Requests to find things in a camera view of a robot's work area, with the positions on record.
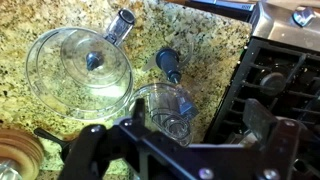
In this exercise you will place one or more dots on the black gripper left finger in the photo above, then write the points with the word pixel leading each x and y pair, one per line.
pixel 90 150

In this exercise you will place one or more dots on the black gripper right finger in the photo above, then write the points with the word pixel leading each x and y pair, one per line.
pixel 280 140

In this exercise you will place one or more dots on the blue hub blender blade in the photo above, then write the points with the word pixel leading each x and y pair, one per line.
pixel 167 61

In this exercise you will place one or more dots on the clear plastic blender jar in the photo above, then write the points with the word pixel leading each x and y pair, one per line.
pixel 66 93

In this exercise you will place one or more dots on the round wooden boards stack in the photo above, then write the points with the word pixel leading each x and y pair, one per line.
pixel 23 150

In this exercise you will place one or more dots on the small metal bowl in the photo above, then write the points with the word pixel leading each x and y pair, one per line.
pixel 8 171

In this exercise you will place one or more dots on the clear glass cup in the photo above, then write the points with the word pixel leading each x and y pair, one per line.
pixel 166 113

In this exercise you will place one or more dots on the stainless gas stove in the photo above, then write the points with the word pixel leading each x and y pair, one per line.
pixel 283 23

